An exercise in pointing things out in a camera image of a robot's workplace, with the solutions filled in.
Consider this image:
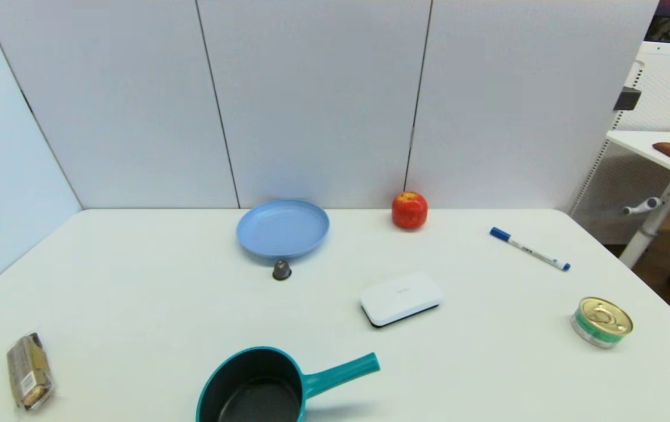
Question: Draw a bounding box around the teal saucepan black inside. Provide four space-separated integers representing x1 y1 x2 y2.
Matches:
195 346 382 422

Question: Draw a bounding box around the white desk crank handle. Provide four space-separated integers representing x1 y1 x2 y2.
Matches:
623 197 662 216

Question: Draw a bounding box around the red apple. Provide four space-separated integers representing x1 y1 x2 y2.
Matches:
392 191 429 230

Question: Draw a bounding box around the white side desk top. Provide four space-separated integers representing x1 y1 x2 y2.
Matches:
606 130 670 192

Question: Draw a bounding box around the black box on partition edge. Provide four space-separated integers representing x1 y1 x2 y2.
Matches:
613 86 642 113

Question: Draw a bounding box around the white whiteboard eraser black base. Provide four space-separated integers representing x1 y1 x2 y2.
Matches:
360 272 444 328

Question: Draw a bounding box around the green labelled tin can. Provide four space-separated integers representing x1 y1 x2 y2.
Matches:
570 297 634 350

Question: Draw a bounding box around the clear wrapped snack bar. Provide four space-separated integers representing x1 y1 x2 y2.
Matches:
6 332 56 412

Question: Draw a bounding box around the white marker pen blue cap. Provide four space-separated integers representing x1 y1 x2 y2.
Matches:
489 227 572 273

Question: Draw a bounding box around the light blue plastic plate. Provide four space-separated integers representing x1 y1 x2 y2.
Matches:
236 199 330 260

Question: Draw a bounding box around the white desk leg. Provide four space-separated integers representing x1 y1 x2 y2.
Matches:
620 175 670 270

